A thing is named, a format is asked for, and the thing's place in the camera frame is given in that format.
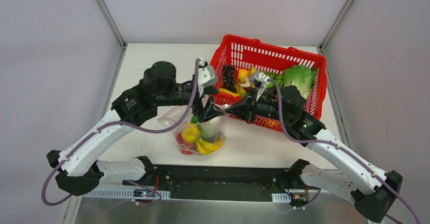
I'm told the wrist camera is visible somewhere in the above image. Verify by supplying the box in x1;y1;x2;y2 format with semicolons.
196;58;219;97
249;70;270;101

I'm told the red plastic basket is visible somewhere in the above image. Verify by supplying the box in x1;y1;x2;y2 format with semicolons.
210;34;327;119

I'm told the yellow banana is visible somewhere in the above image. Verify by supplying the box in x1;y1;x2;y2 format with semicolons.
196;138;225;155
235;66;256;97

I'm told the white garlic bulb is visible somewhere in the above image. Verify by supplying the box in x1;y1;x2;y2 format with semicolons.
240;76;252;88

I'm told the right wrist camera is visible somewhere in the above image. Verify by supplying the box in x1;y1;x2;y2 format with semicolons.
249;70;270;101

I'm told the dark purple grape bunch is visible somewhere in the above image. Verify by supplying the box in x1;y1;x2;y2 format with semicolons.
222;65;236;93

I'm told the clear zip top bag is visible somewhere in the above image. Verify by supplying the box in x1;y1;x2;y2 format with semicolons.
169;112;226;156

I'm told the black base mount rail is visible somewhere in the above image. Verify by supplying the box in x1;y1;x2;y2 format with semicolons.
122;163;303;203

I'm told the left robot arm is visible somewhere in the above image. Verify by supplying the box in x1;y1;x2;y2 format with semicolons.
47;58;224;196

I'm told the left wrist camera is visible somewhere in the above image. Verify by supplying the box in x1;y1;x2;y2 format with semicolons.
196;58;219;97

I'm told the light green lime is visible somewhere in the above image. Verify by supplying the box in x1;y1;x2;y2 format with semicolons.
262;71;278;89

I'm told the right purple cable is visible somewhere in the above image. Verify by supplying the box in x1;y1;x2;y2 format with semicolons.
267;78;422;224

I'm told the white green napa cabbage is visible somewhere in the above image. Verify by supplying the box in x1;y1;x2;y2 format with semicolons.
198;118;221;141

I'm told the large green lettuce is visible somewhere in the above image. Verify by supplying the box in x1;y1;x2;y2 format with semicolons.
281;65;317;99

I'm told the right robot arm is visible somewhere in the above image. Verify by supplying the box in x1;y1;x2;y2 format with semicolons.
227;86;403;222

